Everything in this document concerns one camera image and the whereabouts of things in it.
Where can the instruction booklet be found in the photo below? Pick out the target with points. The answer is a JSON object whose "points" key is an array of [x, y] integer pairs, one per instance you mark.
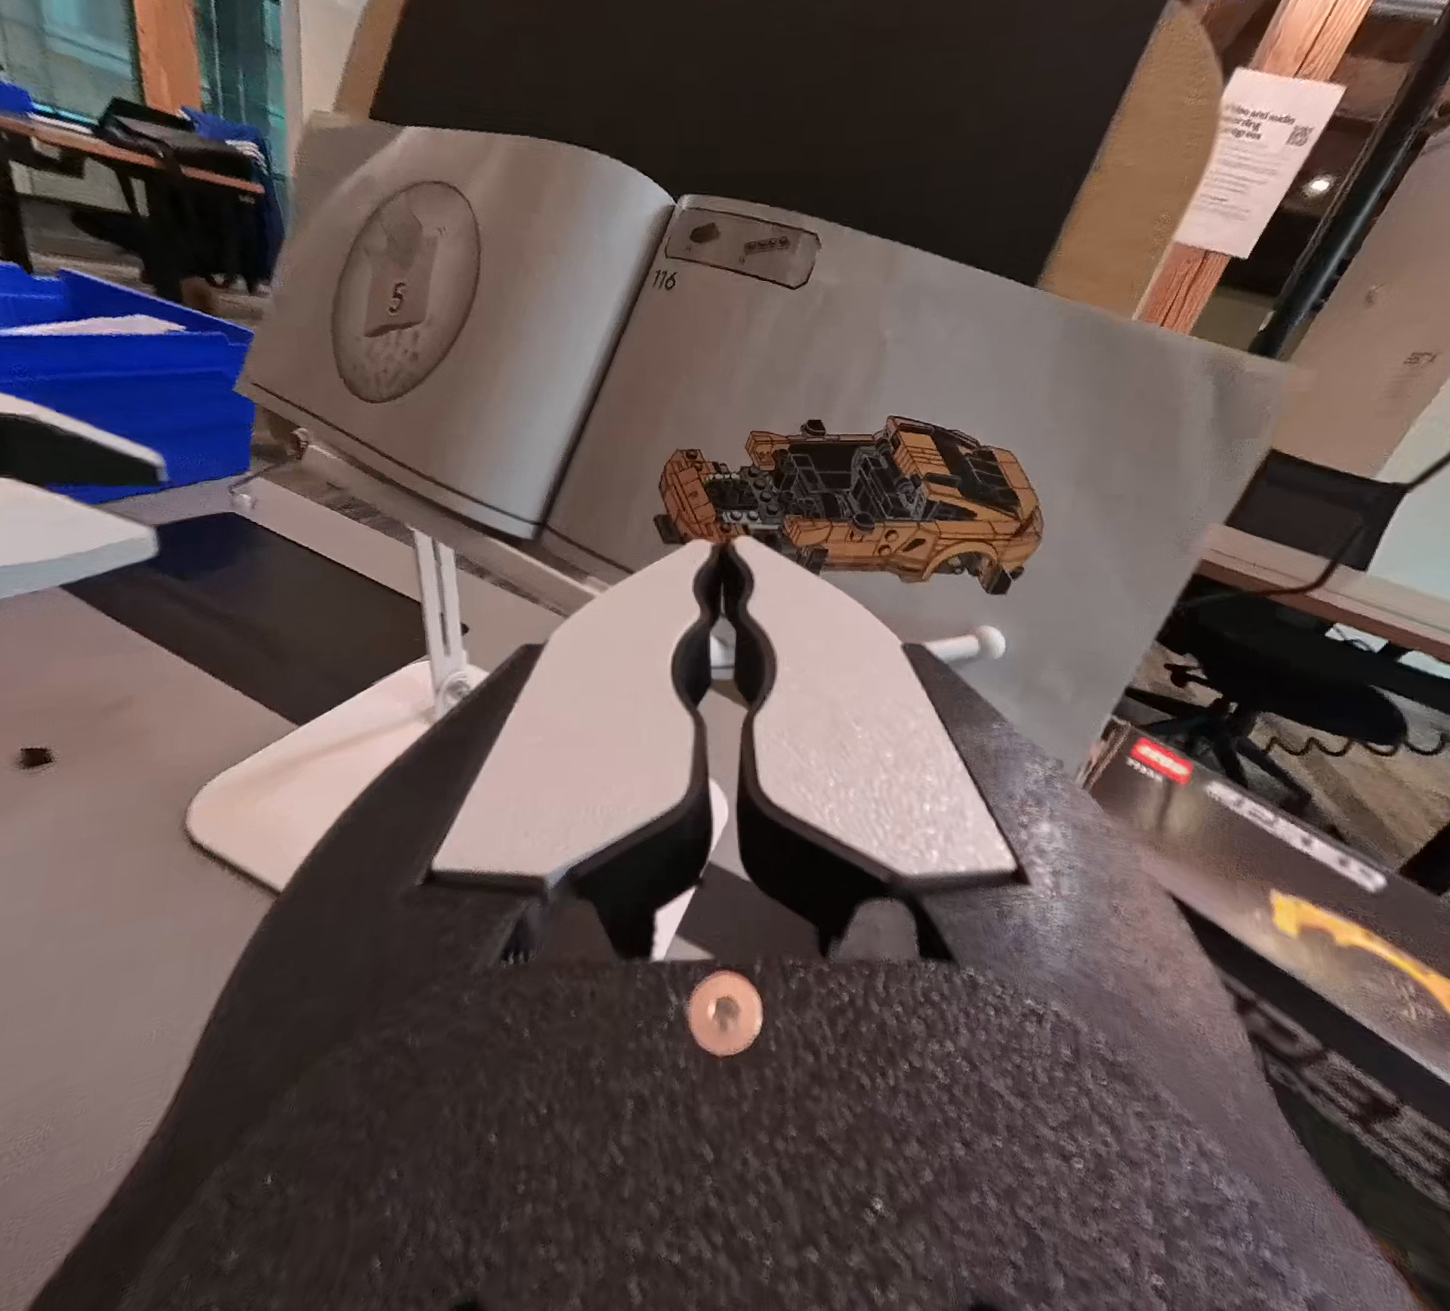
{"points": [[907, 370]]}

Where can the long wooden desk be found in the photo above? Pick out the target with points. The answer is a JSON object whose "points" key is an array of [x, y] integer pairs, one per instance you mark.
{"points": [[1360, 602]]}

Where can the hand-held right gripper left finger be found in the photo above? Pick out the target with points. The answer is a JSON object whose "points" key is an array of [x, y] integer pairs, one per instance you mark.
{"points": [[589, 755]]}

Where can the cluttered wooden desk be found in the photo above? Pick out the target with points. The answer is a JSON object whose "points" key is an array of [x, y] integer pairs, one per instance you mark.
{"points": [[68, 143]]}

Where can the black lego set box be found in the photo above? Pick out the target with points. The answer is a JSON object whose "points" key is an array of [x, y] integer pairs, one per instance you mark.
{"points": [[1302, 880]]}

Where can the blue plastic bin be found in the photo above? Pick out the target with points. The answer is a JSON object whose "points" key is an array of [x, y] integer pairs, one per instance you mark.
{"points": [[114, 370]]}

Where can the tiny black lego piece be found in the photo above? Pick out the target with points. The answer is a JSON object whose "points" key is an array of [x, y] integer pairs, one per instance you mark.
{"points": [[34, 758]]}

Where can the black stand pole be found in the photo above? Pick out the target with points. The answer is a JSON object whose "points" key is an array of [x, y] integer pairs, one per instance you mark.
{"points": [[1360, 200]]}

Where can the white door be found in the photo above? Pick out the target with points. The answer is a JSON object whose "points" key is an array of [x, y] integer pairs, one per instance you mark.
{"points": [[328, 30]]}

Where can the white paper sign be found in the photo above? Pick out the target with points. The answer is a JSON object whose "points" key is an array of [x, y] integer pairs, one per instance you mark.
{"points": [[1257, 155]]}

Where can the white book stand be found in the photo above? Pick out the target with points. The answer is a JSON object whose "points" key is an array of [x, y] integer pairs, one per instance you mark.
{"points": [[736, 30]]}

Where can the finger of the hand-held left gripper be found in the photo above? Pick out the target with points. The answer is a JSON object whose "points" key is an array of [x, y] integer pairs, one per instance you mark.
{"points": [[56, 540], [68, 433]]}

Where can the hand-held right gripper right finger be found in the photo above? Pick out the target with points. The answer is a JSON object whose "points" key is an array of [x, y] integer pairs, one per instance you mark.
{"points": [[872, 755]]}

